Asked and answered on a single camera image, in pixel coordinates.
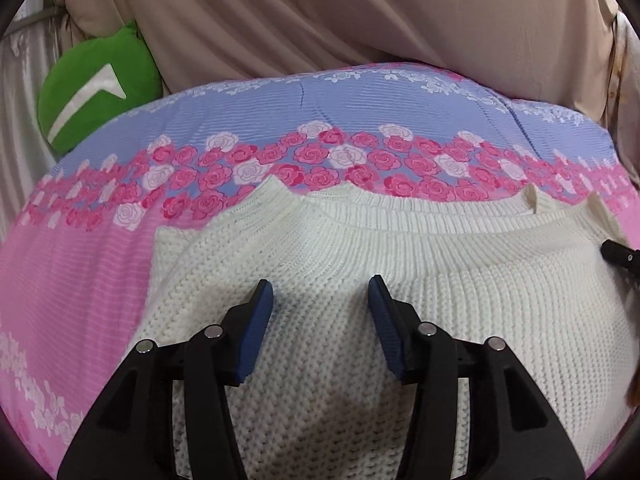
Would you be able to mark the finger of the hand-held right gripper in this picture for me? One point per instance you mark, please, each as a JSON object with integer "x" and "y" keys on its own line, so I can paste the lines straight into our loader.
{"x": 622, "y": 256}

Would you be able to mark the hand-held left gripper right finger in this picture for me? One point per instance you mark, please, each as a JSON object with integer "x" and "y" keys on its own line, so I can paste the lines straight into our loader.
{"x": 387, "y": 332}

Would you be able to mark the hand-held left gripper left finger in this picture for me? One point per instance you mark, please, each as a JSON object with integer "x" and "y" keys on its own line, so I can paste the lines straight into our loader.
{"x": 255, "y": 332}

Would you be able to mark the white red navy knit sweater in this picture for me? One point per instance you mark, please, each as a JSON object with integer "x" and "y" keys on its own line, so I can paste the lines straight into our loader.
{"x": 450, "y": 270}

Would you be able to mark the cream floral hanging cloth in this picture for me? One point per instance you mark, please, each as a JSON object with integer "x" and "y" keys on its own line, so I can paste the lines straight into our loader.
{"x": 627, "y": 85}

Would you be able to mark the pink blue floral bedsheet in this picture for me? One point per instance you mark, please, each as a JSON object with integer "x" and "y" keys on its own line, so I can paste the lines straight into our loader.
{"x": 75, "y": 270}

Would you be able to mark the green plush pillow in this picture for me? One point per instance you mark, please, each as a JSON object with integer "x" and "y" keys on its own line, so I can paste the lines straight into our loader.
{"x": 90, "y": 95}

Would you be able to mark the beige draped cloth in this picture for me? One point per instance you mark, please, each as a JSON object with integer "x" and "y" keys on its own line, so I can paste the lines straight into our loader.
{"x": 350, "y": 15}

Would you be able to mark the white pleated curtain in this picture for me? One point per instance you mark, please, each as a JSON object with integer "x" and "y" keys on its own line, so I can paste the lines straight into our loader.
{"x": 25, "y": 110}

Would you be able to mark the grey metal rail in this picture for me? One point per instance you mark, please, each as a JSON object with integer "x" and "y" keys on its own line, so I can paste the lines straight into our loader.
{"x": 40, "y": 14}

